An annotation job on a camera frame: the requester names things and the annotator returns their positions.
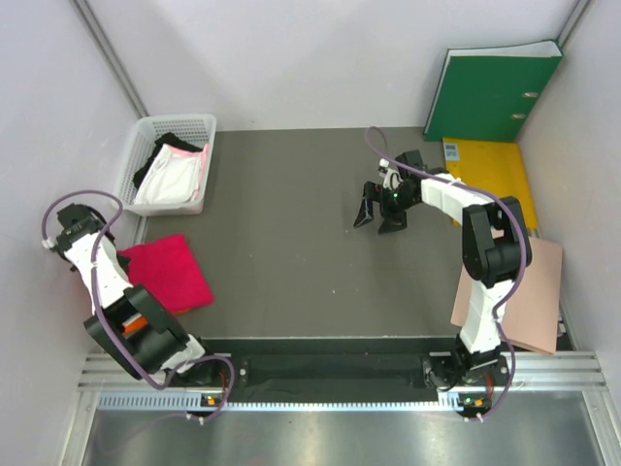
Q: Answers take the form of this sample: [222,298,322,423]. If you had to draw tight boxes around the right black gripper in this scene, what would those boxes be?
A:
[353,183,419,235]

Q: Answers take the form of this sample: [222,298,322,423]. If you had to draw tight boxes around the pink t shirt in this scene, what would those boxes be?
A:
[119,233,213,313]

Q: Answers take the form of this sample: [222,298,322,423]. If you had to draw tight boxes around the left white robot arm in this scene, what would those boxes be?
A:
[54,204,220,385]

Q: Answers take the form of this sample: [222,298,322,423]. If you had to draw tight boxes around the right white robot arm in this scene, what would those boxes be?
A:
[353,150,532,384]

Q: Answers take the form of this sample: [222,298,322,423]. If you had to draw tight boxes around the white plastic basket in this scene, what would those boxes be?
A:
[114,114,216,216]

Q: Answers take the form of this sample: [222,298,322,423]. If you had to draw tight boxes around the white t shirt in basket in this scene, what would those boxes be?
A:
[133,144,210,205]

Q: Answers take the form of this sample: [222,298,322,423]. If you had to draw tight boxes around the yellow folder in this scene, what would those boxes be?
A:
[442,138,539,229]

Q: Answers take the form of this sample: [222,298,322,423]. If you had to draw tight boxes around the black garment in basket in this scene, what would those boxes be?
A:
[133,135,203,186]

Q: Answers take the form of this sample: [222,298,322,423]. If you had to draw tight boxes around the orange folded t shirt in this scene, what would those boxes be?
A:
[171,307,193,316]

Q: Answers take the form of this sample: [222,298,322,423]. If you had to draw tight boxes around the beige paper folder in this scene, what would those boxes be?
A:
[449,234,565,355]

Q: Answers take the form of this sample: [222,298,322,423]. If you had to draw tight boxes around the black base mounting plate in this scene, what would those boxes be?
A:
[164,353,510,389]

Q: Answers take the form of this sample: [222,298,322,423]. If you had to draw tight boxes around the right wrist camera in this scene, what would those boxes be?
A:
[378,158,403,190]

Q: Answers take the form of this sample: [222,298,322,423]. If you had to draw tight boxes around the green ring binder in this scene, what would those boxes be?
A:
[424,40,564,142]

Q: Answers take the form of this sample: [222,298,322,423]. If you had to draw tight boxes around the aluminium rail frame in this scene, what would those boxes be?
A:
[59,340,620,465]

